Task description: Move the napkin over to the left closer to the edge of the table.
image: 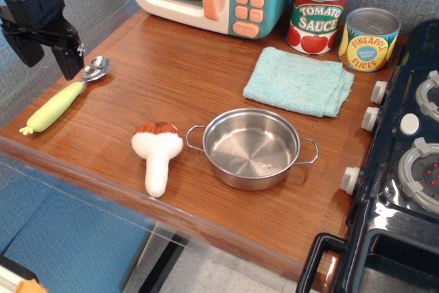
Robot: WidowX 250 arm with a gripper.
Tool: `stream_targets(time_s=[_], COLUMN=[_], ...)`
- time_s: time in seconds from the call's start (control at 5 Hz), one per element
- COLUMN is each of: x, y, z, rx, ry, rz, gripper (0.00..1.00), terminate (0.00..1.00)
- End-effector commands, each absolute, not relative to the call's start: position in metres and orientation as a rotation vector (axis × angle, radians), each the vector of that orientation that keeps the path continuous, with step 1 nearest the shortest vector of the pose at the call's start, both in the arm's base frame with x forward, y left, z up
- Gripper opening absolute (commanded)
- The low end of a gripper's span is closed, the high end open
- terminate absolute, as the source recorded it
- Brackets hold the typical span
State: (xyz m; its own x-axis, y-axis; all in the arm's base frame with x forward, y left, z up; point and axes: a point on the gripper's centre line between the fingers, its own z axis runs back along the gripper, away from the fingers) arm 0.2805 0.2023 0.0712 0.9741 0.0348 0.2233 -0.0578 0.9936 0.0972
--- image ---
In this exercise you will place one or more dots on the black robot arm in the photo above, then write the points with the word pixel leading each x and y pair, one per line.
pixel 29 25

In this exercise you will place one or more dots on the black toy stove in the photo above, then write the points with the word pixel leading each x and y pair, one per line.
pixel 392 239

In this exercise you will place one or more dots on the grey stove knob middle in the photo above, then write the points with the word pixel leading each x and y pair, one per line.
pixel 369 118

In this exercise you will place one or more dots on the grey stove knob bottom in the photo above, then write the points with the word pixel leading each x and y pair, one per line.
pixel 349 179

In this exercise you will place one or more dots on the spoon with green handle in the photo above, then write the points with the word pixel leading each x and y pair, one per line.
pixel 49 112

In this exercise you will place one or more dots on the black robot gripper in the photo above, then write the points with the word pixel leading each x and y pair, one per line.
pixel 28 24

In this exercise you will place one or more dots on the tomato sauce can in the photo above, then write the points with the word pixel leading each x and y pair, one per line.
pixel 314 24

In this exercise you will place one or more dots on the grey stove knob top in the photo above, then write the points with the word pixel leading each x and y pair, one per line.
pixel 378 92

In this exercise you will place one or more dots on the pineapple slices can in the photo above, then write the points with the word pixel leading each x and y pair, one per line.
pixel 368 39

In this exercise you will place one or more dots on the orange fuzzy object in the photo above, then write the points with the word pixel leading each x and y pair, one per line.
pixel 30 286

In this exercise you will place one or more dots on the light blue cloth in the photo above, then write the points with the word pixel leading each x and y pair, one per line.
pixel 299 84

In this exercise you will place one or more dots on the plush mushroom toy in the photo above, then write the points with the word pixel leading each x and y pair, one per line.
pixel 157 143

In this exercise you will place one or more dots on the grey stove knob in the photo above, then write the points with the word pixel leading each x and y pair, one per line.
pixel 349 179
pixel 378 92
pixel 369 118

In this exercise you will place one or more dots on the steel pot with handles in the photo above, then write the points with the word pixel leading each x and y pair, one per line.
pixel 252 149

